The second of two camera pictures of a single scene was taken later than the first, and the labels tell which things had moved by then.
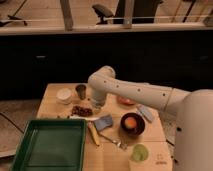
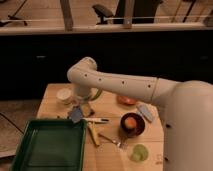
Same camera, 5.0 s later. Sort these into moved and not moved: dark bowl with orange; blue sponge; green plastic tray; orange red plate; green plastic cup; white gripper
Moved: white gripper; blue sponge
Not moved: dark bowl with orange; green plastic tray; green plastic cup; orange red plate
